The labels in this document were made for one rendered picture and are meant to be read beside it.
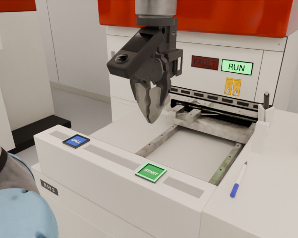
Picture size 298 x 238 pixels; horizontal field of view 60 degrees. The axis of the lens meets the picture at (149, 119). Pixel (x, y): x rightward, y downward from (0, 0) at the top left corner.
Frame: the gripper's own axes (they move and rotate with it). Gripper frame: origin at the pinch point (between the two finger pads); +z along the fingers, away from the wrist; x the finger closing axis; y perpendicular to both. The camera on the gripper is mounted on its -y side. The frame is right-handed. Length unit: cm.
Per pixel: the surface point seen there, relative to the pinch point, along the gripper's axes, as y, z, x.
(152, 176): -0.5, 14.2, -1.4
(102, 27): 207, 10, 211
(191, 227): -3.9, 19.8, -13.4
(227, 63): 58, 0, 3
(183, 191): -0.1, 15.0, -9.1
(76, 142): 0.4, 14.2, 25.2
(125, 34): 59, -8, 53
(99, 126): 146, 110, 169
